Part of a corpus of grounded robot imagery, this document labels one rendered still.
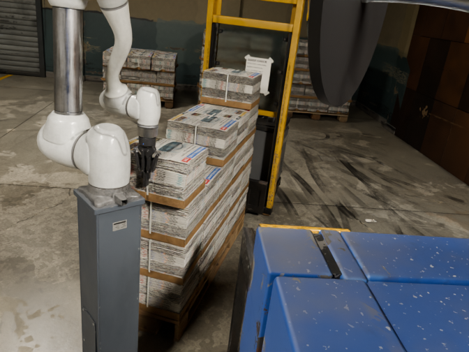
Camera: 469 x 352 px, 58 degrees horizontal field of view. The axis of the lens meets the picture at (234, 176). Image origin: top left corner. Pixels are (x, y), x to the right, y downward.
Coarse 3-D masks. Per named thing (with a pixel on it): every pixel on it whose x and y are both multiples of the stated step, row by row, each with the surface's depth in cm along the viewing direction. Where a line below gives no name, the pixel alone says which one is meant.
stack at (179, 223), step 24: (216, 168) 250; (240, 168) 303; (216, 192) 249; (240, 192) 318; (144, 216) 208; (168, 216) 205; (192, 216) 209; (216, 216) 260; (144, 240) 213; (192, 240) 218; (216, 240) 273; (144, 264) 218; (168, 264) 214; (192, 264) 229; (216, 264) 299; (144, 288) 224; (168, 288) 220; (192, 288) 239; (144, 312) 230; (192, 312) 250
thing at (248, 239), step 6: (246, 228) 192; (252, 228) 192; (246, 234) 187; (252, 234) 188; (246, 240) 182; (252, 240) 183; (246, 246) 178; (252, 246) 178; (246, 252) 176; (252, 252) 174; (246, 258) 173; (252, 258) 169; (246, 264) 174; (246, 270) 173; (246, 276) 172; (246, 282) 171; (246, 288) 170
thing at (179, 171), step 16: (176, 144) 211; (192, 144) 214; (160, 160) 191; (176, 160) 189; (192, 160) 193; (160, 176) 193; (176, 176) 191; (192, 176) 199; (160, 192) 195; (176, 192) 193; (192, 192) 203
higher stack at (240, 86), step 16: (208, 80) 297; (224, 80) 294; (240, 80) 291; (256, 80) 298; (208, 96) 301; (224, 96) 298; (240, 96) 295; (256, 96) 308; (256, 112) 317; (240, 208) 333; (240, 224) 347
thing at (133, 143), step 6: (138, 138) 213; (156, 138) 216; (162, 138) 217; (132, 144) 203; (138, 144) 204; (156, 144) 208; (132, 150) 195; (132, 156) 194; (132, 162) 195; (132, 168) 196; (132, 174) 197; (138, 174) 196; (132, 180) 198; (138, 180) 197; (132, 186) 199; (138, 186) 198
